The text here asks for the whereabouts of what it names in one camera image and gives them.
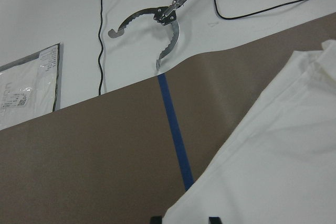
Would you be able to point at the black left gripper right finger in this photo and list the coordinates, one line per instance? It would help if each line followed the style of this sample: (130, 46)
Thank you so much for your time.
(214, 220)

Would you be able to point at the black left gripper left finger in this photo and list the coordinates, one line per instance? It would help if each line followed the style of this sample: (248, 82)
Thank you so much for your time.
(156, 220)

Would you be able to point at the white long-sleeve printed shirt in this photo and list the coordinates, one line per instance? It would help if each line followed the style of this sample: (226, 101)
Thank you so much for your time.
(278, 165)

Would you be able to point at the clear plastic document bag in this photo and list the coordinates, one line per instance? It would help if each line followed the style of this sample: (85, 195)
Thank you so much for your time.
(29, 86)

